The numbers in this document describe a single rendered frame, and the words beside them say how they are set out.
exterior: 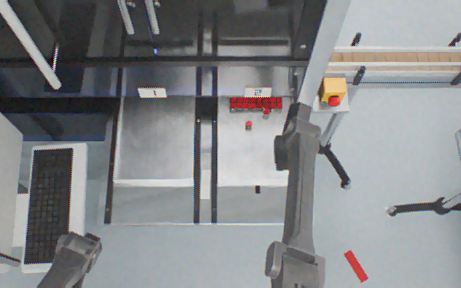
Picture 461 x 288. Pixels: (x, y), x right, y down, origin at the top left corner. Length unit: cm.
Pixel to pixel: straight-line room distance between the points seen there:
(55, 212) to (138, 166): 32
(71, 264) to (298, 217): 47
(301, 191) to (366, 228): 154
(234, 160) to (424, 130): 146
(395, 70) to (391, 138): 98
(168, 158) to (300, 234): 76
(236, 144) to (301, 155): 57
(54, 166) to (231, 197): 63
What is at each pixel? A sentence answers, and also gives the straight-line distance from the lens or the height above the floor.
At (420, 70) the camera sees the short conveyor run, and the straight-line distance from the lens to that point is 183.
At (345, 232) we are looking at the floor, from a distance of 251.
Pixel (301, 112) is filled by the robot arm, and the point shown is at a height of 129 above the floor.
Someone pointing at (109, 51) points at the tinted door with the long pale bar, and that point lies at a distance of 140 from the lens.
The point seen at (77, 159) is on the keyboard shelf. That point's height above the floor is 80.
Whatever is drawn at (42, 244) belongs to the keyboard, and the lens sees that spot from 170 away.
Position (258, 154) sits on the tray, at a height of 88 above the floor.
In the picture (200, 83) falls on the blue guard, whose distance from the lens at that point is 150.
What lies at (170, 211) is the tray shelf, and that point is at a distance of 157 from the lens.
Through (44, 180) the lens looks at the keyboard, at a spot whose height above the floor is 83.
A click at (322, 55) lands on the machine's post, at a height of 124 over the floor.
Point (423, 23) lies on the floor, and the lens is 319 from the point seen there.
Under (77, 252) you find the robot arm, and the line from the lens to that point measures 107.
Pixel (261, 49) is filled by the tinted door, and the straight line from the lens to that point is 136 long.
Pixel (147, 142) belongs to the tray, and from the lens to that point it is 165.
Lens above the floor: 239
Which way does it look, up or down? 68 degrees down
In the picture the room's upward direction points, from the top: straight up
